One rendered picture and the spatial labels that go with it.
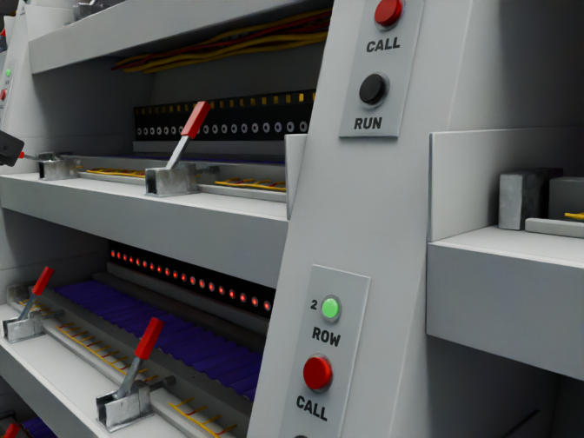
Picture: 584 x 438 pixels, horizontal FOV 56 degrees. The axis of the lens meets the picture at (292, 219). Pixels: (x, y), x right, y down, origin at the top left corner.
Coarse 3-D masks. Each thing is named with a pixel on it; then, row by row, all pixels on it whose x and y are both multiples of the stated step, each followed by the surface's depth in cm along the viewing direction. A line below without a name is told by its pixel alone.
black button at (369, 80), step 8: (368, 80) 29; (376, 80) 28; (384, 80) 28; (360, 88) 29; (368, 88) 29; (376, 88) 28; (384, 88) 28; (360, 96) 29; (368, 96) 29; (376, 96) 28
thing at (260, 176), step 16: (96, 160) 68; (112, 160) 65; (128, 160) 62; (144, 160) 59; (160, 160) 57; (192, 160) 56; (128, 176) 63; (144, 176) 56; (208, 176) 51; (224, 176) 49; (240, 176) 48; (256, 176) 46; (272, 176) 45
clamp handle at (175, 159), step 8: (200, 104) 48; (208, 104) 48; (192, 112) 48; (200, 112) 47; (192, 120) 47; (200, 120) 47; (184, 128) 48; (192, 128) 47; (184, 136) 47; (192, 136) 47; (184, 144) 47; (176, 152) 47; (176, 160) 46; (168, 168) 46
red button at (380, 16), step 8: (384, 0) 29; (392, 0) 29; (400, 0) 29; (376, 8) 29; (384, 8) 29; (392, 8) 28; (400, 8) 28; (376, 16) 29; (384, 16) 29; (392, 16) 28; (384, 24) 29
